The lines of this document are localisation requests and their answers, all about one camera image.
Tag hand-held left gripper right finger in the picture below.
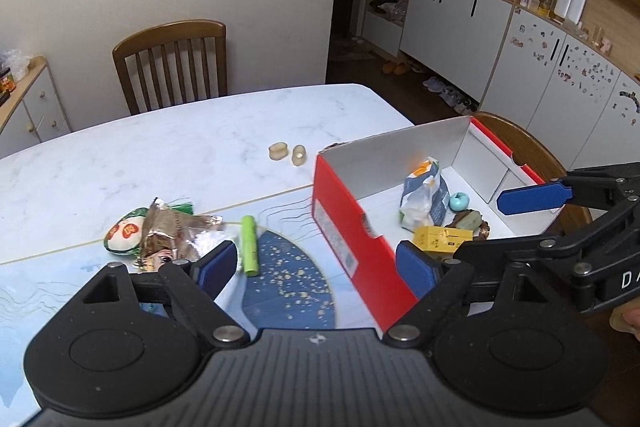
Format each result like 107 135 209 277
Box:
382 241 576 349

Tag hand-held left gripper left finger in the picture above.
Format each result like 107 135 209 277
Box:
82 239 251 349

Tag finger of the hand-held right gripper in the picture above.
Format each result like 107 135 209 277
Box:
496 163 640 216
452 202 640 303

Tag yellow cardboard box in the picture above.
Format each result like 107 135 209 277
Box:
412 226 475 258

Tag green tube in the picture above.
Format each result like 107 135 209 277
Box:
241 215 261 277

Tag brown bead bracelet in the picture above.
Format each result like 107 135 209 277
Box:
442 212 493 240

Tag foil snack bag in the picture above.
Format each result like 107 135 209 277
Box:
142 197 226 275

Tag cartoon face plush toy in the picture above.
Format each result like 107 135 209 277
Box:
135 249 176 275

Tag greenish soap bar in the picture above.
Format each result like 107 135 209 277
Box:
452 211 483 230

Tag grey blue snack packet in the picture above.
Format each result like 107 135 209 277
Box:
399 159 451 228

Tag red shoe box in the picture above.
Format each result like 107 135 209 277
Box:
312 116 566 338

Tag green red white pouch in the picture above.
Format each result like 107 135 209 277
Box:
104 207 151 255

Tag person's right hand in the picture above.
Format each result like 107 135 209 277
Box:
610 304 640 334

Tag wooden round-back chair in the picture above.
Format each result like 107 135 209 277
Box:
472 111 581 233

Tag white shoes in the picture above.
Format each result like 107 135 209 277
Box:
422 76 478 115

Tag blue map table mat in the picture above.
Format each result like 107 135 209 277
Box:
0 194 386 418

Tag white container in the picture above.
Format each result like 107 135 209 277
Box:
555 0 588 25

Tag wooden slat-back chair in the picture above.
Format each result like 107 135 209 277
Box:
112 20 228 116

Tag white wooden side cabinet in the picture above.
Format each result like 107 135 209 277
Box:
0 55 72 158

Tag orange label jar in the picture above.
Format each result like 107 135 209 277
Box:
0 67 16 102

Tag crumpled white plastic bag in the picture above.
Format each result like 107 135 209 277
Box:
0 49 31 80

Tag white wooden wall cabinet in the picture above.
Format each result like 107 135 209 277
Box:
397 0 640 248

